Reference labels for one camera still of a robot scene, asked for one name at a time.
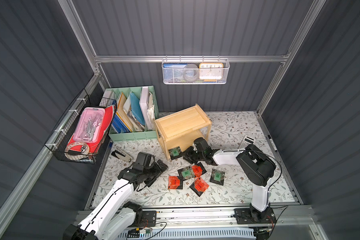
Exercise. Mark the wooden two-tier shelf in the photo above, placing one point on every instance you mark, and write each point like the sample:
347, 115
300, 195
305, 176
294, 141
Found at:
180, 129

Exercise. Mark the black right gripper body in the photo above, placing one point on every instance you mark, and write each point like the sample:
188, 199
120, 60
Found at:
192, 154

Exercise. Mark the white wire wall basket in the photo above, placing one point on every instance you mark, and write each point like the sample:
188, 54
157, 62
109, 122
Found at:
197, 61

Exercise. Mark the blue box in wall basket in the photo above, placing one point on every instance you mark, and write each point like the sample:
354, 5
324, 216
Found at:
173, 73

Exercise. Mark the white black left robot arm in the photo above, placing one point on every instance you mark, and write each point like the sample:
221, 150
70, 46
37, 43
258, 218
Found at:
114, 213

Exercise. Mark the black marker pen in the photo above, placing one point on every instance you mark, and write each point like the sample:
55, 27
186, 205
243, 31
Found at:
273, 143

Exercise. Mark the black wire side basket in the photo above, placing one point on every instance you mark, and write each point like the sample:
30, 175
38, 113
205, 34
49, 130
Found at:
63, 133

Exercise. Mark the green file organizer box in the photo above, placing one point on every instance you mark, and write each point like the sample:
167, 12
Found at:
136, 111

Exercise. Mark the pink plastic case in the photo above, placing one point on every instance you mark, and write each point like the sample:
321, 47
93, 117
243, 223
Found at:
89, 125

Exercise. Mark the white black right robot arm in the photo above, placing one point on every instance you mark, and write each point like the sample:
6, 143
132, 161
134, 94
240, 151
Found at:
258, 167

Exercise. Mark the grey tape roll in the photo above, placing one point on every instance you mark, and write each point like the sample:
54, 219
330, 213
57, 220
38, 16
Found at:
191, 73

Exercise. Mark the clear tape roll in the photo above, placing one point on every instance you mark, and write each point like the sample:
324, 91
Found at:
79, 148

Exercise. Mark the black stapler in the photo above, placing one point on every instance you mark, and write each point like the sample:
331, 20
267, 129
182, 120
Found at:
122, 155

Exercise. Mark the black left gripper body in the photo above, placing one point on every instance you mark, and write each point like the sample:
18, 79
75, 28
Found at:
153, 173

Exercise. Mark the white calculator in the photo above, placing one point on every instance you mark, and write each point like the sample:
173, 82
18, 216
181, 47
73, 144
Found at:
247, 141

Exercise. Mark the red tea bag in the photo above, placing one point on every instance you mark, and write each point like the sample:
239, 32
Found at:
175, 183
198, 170
199, 186

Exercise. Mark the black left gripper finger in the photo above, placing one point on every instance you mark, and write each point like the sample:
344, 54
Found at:
150, 180
161, 167

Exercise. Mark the green tea bag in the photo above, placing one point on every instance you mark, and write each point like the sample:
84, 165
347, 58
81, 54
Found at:
217, 177
186, 173
175, 153

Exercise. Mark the yellow white clock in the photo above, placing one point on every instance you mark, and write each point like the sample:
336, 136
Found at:
211, 71

